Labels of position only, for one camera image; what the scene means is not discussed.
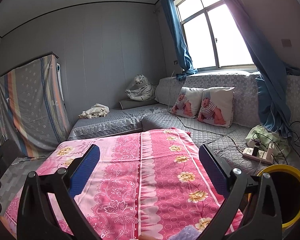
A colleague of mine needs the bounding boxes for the crumpled cream cloth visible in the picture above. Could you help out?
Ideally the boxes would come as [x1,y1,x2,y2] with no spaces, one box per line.
[78,103,110,119]

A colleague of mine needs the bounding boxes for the blue curtain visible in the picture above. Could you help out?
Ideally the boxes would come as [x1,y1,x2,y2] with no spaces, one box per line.
[161,0,198,81]
[223,0,300,140]

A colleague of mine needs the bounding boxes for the grey quilted sofa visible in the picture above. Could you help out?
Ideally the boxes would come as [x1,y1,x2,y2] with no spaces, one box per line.
[67,71,300,178]

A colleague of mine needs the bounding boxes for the striped cloth covered cabinet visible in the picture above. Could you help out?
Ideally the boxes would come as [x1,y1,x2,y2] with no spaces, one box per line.
[0,54,71,158]

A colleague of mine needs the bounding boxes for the baby print pillow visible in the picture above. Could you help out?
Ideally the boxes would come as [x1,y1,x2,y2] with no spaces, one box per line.
[197,87,235,128]
[170,87,204,118]

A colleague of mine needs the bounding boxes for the pale green cloth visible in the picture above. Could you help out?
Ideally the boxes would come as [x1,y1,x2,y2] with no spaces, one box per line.
[245,125,291,157]

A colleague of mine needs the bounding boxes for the pink floral bedsheet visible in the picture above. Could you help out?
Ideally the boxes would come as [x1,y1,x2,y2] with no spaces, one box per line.
[1,127,243,240]

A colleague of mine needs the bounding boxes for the white tiger plush toy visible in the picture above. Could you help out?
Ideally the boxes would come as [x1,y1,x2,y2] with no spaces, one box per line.
[125,74,155,101]

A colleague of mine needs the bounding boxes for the lavender foam net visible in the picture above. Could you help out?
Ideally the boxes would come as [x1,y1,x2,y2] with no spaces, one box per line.
[168,225,200,240]

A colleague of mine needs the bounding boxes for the white power strip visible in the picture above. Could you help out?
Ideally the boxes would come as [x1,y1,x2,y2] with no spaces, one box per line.
[243,141,274,165]

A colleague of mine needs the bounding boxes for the yellow rimmed trash bin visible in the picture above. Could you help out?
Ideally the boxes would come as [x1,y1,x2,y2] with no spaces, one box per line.
[247,164,300,240]

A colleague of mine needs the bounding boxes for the blue curtain left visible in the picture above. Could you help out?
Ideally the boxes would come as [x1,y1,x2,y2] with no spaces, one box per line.
[161,0,198,81]

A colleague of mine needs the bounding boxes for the window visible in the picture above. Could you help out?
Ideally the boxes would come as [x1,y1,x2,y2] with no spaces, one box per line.
[174,0,255,72]

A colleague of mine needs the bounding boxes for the grey flat cushion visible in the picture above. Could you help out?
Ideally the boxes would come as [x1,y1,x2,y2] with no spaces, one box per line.
[119,99,158,110]

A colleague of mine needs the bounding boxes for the blue curtain right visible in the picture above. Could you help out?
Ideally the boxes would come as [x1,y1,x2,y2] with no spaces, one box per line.
[223,0,300,140]

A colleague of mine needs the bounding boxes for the white cable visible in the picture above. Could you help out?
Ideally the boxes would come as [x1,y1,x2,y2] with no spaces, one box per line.
[168,71,246,153]

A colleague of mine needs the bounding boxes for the right baby print pillow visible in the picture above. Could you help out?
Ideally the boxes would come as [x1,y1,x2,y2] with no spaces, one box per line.
[197,87,235,128]

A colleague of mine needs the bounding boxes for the left baby print pillow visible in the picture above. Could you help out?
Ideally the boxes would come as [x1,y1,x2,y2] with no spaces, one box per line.
[170,87,204,118]

